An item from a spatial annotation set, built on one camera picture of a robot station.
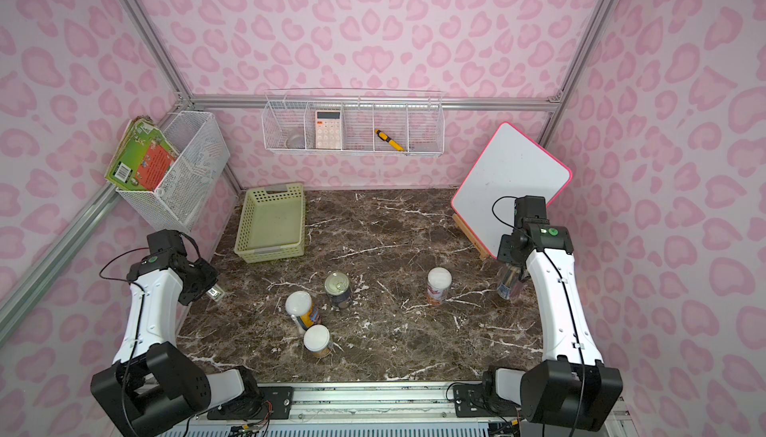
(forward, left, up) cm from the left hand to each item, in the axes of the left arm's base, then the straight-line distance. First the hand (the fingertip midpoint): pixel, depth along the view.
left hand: (207, 278), depth 81 cm
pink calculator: (+43, -30, +17) cm, 55 cm away
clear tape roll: (+40, -19, +15) cm, 47 cm away
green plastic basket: (+30, -5, -15) cm, 34 cm away
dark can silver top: (+2, -34, -9) cm, 35 cm away
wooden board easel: (+19, -76, -9) cm, 79 cm away
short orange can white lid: (-14, -30, -7) cm, 34 cm away
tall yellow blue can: (-8, -27, 0) cm, 28 cm away
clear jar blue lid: (-1, -82, +1) cm, 82 cm away
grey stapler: (-4, -4, 0) cm, 6 cm away
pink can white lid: (-1, -63, -2) cm, 63 cm away
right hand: (+4, -82, +7) cm, 83 cm away
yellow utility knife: (+43, -49, +13) cm, 66 cm away
